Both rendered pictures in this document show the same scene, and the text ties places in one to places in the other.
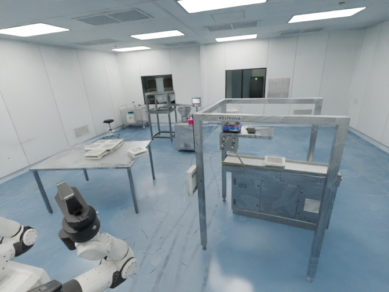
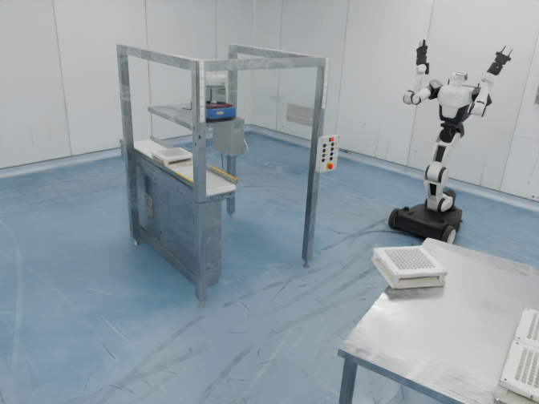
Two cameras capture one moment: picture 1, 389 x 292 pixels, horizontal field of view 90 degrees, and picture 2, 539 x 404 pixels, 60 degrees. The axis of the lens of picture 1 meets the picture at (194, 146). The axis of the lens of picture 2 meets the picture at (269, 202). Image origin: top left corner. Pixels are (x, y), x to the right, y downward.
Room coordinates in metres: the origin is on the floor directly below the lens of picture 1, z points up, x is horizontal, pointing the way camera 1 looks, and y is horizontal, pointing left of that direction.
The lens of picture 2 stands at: (4.82, 1.20, 1.89)
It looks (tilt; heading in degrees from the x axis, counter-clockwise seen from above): 22 degrees down; 208
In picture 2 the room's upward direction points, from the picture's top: 3 degrees clockwise
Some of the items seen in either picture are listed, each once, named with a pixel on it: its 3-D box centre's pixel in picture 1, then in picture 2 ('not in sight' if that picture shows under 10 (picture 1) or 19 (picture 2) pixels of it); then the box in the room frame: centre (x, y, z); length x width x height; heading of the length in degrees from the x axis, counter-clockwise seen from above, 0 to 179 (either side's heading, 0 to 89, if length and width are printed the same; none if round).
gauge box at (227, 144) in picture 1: (228, 142); (228, 136); (2.31, -0.44, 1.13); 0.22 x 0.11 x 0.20; 67
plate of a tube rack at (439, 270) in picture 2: (137, 150); (408, 260); (2.88, 0.91, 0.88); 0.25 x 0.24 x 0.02; 129
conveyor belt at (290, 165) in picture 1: (276, 167); (172, 164); (2.19, -1.02, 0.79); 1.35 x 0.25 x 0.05; 67
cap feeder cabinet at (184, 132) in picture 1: (189, 135); not in sight; (5.08, 0.12, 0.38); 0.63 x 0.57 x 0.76; 75
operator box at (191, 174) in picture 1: (193, 179); (326, 153); (1.72, 0.04, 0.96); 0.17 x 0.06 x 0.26; 157
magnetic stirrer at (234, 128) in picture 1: (231, 127); not in sight; (2.38, -0.49, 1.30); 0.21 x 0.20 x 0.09; 157
